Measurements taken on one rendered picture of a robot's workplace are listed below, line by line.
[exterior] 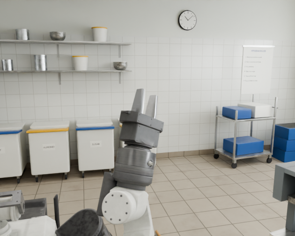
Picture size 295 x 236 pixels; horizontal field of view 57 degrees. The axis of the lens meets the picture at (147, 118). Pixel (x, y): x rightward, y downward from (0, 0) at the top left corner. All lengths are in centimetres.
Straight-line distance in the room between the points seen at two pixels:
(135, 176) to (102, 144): 345
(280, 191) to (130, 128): 93
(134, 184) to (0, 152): 365
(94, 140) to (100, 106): 78
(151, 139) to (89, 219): 29
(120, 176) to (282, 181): 91
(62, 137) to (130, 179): 344
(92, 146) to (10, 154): 110
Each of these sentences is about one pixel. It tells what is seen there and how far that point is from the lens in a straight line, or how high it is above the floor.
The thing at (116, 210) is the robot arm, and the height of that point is 133.
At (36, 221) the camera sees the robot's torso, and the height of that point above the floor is 120.
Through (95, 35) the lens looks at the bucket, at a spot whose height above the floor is 208.
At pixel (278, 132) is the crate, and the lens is 530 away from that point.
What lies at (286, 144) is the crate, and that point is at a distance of 519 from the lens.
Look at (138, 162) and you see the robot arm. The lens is 58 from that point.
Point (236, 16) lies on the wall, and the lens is 533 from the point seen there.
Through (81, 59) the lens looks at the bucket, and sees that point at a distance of 425.
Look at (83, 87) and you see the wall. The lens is 453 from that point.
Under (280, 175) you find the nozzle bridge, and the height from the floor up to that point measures 114.
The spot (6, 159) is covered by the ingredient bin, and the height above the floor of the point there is 39.
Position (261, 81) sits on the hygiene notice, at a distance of 558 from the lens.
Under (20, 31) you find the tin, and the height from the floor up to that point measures 210.
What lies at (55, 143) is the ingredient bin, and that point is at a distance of 401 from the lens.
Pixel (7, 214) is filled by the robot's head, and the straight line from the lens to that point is 74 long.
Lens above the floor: 161
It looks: 11 degrees down
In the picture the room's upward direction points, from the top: straight up
